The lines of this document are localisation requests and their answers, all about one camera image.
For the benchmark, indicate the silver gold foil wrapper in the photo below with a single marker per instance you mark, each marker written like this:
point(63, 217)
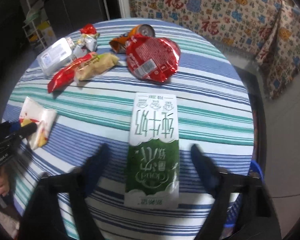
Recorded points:
point(85, 44)

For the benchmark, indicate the striped blue green tablecloth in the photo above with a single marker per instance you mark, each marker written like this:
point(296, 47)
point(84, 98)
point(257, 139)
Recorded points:
point(213, 111)

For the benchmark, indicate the red instant noodle lid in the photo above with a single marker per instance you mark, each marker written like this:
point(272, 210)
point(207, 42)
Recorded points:
point(152, 58)

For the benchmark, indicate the clear plastic food container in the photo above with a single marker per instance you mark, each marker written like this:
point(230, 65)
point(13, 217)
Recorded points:
point(55, 56)

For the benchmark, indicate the green white milk carton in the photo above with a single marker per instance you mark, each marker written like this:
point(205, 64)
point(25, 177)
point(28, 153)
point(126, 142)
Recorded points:
point(152, 170)

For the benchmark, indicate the white red paper box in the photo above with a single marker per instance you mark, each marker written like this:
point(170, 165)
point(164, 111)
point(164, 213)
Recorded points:
point(33, 112)

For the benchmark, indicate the crushed orange soda can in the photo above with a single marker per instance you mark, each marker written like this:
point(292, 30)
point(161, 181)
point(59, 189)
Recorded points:
point(118, 44)

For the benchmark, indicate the beige bread wrapper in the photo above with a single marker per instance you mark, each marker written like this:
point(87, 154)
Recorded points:
point(95, 66)

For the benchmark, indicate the white wire rack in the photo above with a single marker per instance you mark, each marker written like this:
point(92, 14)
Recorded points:
point(35, 16)

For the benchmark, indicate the red plastic bag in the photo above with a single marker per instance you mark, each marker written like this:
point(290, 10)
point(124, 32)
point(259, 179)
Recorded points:
point(88, 29)

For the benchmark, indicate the person's left hand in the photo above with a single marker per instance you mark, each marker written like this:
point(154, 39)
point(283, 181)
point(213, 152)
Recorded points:
point(4, 182)

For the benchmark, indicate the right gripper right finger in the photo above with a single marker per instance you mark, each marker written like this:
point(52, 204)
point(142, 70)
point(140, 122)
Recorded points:
point(256, 218)

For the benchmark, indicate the red snack wrapper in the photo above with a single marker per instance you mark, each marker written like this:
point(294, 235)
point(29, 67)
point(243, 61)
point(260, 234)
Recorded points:
point(66, 75)

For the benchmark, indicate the yellow cardboard box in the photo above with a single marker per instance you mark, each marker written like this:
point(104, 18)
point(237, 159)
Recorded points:
point(47, 32)

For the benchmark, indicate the patterned Chinese character cloth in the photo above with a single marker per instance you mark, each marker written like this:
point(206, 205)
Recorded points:
point(266, 30)

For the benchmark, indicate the dark grey refrigerator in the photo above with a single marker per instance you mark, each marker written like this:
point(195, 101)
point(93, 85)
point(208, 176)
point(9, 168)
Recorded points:
point(67, 16)

